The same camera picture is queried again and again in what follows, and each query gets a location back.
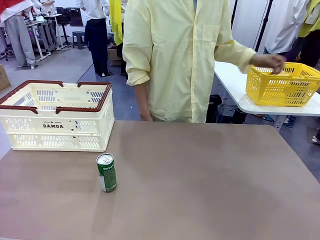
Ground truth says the person's left hand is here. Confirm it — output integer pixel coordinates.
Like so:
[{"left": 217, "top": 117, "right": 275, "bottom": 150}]
[{"left": 249, "top": 53, "right": 286, "bottom": 76}]

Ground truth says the person's right hand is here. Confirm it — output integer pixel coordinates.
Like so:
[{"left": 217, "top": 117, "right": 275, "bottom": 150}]
[{"left": 140, "top": 112, "right": 154, "bottom": 123}]

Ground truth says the textured green drink can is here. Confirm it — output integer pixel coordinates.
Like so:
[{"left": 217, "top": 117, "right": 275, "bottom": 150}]
[{"left": 96, "top": 152, "right": 118, "bottom": 193}]

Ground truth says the person's left forearm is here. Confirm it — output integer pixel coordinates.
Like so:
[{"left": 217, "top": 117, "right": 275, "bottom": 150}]
[{"left": 214, "top": 39, "right": 258, "bottom": 74}]

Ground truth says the person's right forearm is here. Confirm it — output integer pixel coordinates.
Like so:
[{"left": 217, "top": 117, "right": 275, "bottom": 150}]
[{"left": 134, "top": 83, "right": 154, "bottom": 116}]

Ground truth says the yellow plastic basket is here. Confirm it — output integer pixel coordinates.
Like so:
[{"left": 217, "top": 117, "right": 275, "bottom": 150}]
[{"left": 245, "top": 61, "right": 320, "bottom": 108}]

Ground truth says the cream plastic shopping basket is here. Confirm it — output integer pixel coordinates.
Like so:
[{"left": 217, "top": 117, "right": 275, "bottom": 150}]
[{"left": 0, "top": 79, "right": 116, "bottom": 153}]

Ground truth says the black tripod pole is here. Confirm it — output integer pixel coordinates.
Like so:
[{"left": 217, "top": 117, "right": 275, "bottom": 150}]
[{"left": 252, "top": 0, "right": 275, "bottom": 52}]

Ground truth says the white table with rounded corners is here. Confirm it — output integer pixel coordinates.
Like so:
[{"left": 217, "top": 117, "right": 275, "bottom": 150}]
[{"left": 213, "top": 60, "right": 320, "bottom": 131}]

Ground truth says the person in white shirt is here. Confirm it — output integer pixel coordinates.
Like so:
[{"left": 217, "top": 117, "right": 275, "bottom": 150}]
[{"left": 262, "top": 0, "right": 311, "bottom": 55}]

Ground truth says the person in yellow-green vest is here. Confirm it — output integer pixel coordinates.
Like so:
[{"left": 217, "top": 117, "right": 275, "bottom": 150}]
[{"left": 287, "top": 0, "right": 320, "bottom": 68}]

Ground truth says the thin black stand pole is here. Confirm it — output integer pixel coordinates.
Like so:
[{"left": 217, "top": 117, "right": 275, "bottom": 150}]
[{"left": 230, "top": 0, "right": 238, "bottom": 28}]

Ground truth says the person in pale yellow shirt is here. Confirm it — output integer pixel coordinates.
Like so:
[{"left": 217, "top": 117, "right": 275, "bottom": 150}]
[{"left": 121, "top": 0, "right": 258, "bottom": 124}]

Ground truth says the open cardboard box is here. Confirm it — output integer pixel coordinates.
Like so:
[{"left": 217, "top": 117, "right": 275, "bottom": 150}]
[{"left": 107, "top": 47, "right": 123, "bottom": 67}]

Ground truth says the person in white top, navy trousers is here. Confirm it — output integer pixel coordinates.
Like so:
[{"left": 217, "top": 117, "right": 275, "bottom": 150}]
[{"left": 76, "top": 0, "right": 111, "bottom": 77}]

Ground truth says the person with bright yellow garment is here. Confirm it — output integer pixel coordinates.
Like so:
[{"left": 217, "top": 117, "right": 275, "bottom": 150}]
[{"left": 109, "top": 0, "right": 128, "bottom": 76}]

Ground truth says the small black step stool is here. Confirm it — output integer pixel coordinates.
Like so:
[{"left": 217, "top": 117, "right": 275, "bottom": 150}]
[{"left": 72, "top": 30, "right": 87, "bottom": 50}]

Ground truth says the black monitor screen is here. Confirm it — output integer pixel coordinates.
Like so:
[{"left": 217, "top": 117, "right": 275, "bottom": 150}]
[{"left": 56, "top": 6, "right": 85, "bottom": 27}]

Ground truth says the grey standing desk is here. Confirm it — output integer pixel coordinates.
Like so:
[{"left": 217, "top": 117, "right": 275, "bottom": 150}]
[{"left": 24, "top": 13, "right": 63, "bottom": 60}]

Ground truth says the closed cardboard box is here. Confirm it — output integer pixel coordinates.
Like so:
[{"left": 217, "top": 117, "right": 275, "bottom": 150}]
[{"left": 0, "top": 64, "right": 11, "bottom": 92}]

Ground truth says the brown basket handle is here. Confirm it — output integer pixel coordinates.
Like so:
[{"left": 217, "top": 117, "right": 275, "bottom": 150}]
[
  {"left": 0, "top": 79, "right": 65, "bottom": 115},
  {"left": 55, "top": 81, "right": 113, "bottom": 115}
]

